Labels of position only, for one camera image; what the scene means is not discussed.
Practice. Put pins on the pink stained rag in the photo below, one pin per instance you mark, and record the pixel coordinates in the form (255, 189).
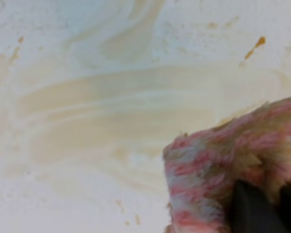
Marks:
(201, 168)

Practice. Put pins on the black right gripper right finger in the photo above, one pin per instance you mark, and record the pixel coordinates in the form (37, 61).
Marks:
(285, 206)

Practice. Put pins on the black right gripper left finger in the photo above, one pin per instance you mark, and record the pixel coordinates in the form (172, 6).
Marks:
(251, 212)

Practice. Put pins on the large coffee puddle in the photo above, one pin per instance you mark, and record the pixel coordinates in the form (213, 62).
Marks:
(91, 91)

